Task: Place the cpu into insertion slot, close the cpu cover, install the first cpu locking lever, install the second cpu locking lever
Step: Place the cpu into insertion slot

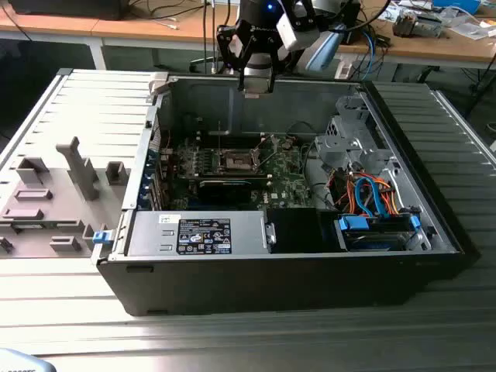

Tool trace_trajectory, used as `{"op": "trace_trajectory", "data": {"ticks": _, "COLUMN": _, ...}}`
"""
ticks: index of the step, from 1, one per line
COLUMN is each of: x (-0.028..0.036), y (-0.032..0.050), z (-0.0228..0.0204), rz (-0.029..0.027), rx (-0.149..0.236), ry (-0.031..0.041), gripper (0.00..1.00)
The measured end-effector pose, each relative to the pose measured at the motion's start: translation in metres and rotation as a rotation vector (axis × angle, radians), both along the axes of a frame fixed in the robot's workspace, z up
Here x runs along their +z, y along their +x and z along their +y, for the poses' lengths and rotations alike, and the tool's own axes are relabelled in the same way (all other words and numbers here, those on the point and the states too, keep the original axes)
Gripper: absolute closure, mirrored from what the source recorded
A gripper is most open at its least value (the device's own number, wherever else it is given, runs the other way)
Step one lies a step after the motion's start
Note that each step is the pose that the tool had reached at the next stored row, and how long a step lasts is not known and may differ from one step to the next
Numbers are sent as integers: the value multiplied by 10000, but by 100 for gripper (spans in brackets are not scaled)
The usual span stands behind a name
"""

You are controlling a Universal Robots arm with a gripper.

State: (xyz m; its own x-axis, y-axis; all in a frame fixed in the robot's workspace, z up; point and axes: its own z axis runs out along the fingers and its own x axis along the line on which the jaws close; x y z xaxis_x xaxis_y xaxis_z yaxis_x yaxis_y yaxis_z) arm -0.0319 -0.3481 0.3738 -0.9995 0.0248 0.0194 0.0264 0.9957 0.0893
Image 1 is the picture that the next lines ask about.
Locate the green motherboard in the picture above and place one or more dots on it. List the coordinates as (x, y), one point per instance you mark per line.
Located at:
(286, 174)

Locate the wooden desk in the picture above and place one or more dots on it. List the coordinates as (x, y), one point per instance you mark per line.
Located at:
(135, 27)
(426, 48)

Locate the white power adapter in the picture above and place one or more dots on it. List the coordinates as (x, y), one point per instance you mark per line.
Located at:
(344, 71)

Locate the round coin battery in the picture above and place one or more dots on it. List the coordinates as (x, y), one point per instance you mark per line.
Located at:
(286, 144)

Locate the metal drive cage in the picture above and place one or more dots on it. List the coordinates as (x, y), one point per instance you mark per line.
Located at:
(337, 147)

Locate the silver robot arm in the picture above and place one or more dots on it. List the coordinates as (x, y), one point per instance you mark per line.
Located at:
(327, 50)

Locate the hard disk in blue carrier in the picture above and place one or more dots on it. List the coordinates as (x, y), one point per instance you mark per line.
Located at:
(372, 242)

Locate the grey power supply unit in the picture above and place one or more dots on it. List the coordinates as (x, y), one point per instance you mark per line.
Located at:
(151, 232)

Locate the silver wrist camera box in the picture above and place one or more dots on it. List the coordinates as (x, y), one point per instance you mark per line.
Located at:
(296, 36)

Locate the metal heatsink cooler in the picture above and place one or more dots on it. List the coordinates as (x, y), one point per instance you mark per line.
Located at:
(416, 25)

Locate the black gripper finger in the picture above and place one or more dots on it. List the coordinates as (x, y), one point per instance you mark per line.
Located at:
(232, 42)
(276, 58)

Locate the green RAM stick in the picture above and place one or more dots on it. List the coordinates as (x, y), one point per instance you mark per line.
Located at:
(42, 224)

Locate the blue case latch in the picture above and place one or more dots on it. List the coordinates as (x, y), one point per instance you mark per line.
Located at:
(101, 237)

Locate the metal locking lever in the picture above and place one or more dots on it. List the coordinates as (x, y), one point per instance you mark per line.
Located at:
(219, 137)

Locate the CPU socket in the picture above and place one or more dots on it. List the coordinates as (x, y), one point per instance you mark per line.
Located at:
(232, 160)

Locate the pale blue grey device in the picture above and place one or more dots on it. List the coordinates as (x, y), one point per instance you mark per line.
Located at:
(19, 364)

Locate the blue box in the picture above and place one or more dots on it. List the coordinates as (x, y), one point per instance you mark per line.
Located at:
(461, 4)

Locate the black plastic shroud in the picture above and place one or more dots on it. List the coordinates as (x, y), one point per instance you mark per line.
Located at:
(294, 232)

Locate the black PC case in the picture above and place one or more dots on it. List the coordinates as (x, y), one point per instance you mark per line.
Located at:
(252, 283)

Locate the black upright box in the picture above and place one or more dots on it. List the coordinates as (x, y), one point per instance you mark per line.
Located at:
(350, 23)

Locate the black graphics card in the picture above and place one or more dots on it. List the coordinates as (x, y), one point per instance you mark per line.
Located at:
(224, 191)

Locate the grey parts rack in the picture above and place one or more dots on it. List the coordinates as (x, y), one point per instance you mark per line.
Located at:
(58, 182)

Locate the black flat box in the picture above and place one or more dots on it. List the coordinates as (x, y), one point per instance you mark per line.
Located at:
(66, 9)

